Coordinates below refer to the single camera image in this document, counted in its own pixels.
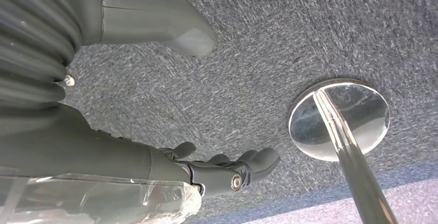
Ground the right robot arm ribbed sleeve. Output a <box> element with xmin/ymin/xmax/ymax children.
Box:
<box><xmin>0</xmin><ymin>0</ymin><xmax>83</xmax><ymax>110</ymax></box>

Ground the chrome stanchion post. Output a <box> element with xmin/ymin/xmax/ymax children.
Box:
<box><xmin>288</xmin><ymin>78</ymin><xmax>399</xmax><ymax>224</ymax></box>

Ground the clear plastic film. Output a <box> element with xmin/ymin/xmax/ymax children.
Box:
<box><xmin>0</xmin><ymin>167</ymin><xmax>202</xmax><ymax>224</ymax></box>

